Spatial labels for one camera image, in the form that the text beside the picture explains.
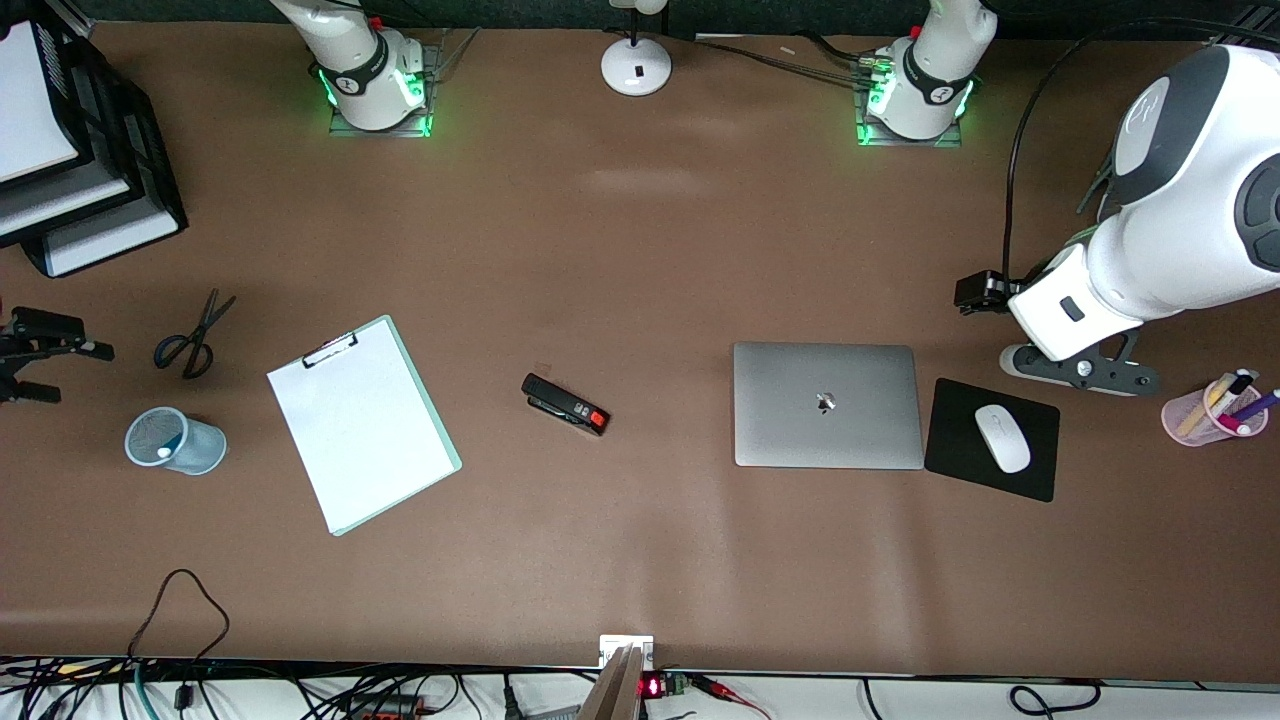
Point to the wooden camera mount post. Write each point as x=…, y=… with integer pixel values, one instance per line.
x=620, y=690

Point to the black tiered document tray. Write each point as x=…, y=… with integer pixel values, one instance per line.
x=150, y=190

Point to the grey laptop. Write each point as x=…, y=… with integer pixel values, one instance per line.
x=800, y=430

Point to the black mouse pad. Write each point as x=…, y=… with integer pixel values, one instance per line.
x=955, y=450

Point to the purple pen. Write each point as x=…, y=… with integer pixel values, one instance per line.
x=1258, y=405

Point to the black stapler with red end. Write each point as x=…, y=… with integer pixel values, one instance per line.
x=560, y=400

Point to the light blue mesh pen cup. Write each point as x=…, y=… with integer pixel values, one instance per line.
x=200, y=450

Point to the black and white marker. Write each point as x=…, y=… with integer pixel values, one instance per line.
x=1236, y=384

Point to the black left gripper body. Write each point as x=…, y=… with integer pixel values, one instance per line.
x=985, y=292

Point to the white round stand base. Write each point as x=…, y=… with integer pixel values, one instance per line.
x=636, y=70

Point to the white paper sheet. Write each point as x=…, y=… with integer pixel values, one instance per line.
x=360, y=430

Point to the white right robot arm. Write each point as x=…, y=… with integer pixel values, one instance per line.
x=365, y=70

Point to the teal clipboard with metal clip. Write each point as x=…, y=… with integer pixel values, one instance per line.
x=330, y=349

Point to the pink translucent pen cup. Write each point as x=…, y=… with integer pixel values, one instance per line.
x=1175, y=412

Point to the aluminium frame profile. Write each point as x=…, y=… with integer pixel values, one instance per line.
x=1255, y=17
x=68, y=14

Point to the white paper stack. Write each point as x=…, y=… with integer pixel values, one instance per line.
x=110, y=245
x=30, y=100
x=60, y=205

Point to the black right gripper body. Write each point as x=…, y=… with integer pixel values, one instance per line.
x=30, y=335

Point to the yellow pencil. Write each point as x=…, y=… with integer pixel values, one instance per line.
x=1203, y=410

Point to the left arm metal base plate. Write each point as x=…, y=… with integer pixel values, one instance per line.
x=910, y=143

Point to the circuit board with red display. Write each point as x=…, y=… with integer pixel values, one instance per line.
x=652, y=687

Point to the white computer mouse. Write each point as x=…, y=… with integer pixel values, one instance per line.
x=1002, y=438

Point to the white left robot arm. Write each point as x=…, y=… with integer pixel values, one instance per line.
x=1180, y=230

